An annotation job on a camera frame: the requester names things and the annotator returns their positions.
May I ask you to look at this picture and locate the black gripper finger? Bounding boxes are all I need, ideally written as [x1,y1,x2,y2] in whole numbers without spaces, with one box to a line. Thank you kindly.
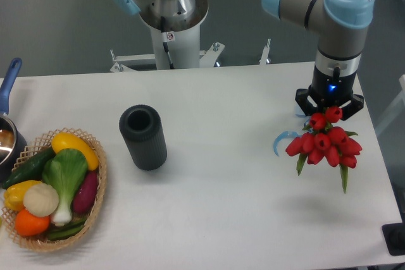
[340,94,364,121]
[295,87,323,116]

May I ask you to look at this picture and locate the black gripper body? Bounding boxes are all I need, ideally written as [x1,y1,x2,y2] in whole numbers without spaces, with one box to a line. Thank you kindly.
[309,64,357,106]

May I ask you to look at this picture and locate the red tulip bouquet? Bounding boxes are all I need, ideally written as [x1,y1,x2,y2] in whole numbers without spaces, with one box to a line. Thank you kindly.
[278,106,363,193]

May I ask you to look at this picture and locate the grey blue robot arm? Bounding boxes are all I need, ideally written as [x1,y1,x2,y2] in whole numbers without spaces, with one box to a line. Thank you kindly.
[261,0,375,120]

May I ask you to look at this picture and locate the blue curved ribbon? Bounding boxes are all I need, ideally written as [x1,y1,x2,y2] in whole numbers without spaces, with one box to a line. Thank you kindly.
[273,106,309,156]

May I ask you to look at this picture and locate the black device at edge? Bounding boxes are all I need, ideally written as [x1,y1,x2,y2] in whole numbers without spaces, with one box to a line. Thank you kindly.
[382,223,404,256]

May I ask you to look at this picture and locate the dark grey ribbed vase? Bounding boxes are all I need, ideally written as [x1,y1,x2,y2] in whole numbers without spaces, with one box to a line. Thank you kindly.
[119,104,167,171]

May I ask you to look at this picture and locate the purple sweet potato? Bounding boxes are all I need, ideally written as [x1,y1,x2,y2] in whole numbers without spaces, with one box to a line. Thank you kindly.
[72,171,98,214]

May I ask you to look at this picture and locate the yellow squash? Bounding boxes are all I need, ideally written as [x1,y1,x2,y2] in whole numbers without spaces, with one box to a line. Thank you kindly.
[51,132,99,171]

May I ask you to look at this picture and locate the green bok choy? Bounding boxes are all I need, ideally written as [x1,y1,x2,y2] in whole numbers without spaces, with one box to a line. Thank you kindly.
[42,148,88,227]

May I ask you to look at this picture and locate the woven wicker basket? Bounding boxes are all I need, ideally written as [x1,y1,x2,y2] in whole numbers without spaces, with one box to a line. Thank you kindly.
[1,128,107,252]

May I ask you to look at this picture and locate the green pea pods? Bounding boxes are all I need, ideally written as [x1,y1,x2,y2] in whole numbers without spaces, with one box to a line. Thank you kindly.
[46,218,87,242]

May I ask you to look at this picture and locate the green cucumber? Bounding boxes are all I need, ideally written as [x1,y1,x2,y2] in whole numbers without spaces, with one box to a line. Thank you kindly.
[1,147,55,189]

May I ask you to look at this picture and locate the white cauliflower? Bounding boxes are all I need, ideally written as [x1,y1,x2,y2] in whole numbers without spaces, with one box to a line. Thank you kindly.
[23,183,59,218]

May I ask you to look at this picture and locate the orange fruit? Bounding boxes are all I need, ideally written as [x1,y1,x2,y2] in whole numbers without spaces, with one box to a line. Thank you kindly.
[15,209,50,236]

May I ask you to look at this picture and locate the yellow bell pepper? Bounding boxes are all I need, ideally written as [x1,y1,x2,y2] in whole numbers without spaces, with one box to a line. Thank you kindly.
[4,180,41,212]

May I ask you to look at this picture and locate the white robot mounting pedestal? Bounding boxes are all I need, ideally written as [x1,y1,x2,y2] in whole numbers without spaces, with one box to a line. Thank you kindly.
[110,25,225,73]

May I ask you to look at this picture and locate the blue handled saucepan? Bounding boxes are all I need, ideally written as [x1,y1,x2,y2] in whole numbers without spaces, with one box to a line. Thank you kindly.
[1,58,27,183]

